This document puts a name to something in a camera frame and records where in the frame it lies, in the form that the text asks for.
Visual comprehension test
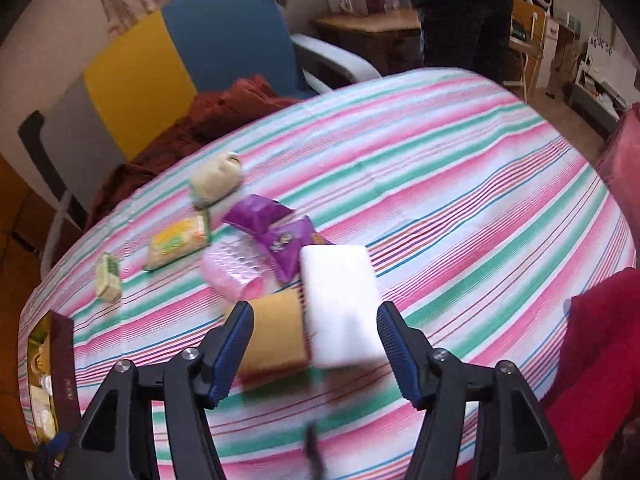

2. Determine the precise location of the dark maroon box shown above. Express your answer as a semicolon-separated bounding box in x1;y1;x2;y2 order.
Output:
17;310;81;453

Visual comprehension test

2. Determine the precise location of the small green white box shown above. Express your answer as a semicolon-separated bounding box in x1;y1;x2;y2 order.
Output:
96;252;122;303

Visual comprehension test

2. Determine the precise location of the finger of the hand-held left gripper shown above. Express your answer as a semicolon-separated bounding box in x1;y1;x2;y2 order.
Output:
45;431;70;457

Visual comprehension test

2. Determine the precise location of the maroon quilted jacket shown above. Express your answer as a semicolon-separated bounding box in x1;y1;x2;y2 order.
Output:
85;74;301;231

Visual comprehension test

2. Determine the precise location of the pink ribbed plastic case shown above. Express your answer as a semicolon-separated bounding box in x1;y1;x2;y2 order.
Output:
201;240;266;300

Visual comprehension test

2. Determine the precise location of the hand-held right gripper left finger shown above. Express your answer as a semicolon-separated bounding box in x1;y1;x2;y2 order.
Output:
55;301;256;480

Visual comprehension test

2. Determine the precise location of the purple snack packet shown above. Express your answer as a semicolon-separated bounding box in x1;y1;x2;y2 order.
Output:
255;215;333;283
222;194;292;236

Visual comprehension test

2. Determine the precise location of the yellow green snack packet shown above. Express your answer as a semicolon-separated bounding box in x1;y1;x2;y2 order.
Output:
143;210;211;272

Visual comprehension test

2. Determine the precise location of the grey yellow blue armchair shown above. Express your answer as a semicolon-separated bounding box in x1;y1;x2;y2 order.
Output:
17;0;383;271

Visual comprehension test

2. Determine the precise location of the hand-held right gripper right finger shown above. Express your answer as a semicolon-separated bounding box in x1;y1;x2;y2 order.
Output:
376;301;573;480

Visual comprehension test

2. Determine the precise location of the person's red garment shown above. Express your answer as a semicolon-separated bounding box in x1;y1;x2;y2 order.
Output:
542;102;640;480

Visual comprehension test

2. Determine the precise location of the grey low cabinet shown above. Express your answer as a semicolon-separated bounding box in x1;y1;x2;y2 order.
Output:
567;60;626;136

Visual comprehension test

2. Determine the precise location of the yellow wooden folding chair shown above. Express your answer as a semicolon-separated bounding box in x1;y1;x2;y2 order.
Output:
505;0;548;101

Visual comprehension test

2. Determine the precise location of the white rectangular block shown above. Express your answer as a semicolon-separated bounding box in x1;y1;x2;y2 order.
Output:
299;244;385;370

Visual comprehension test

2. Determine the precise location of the cream sock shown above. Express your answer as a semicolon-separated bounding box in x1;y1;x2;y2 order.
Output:
189;151;243;208

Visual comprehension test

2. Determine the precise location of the wooden side desk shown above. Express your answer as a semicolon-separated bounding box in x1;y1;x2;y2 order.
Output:
310;7;426;76

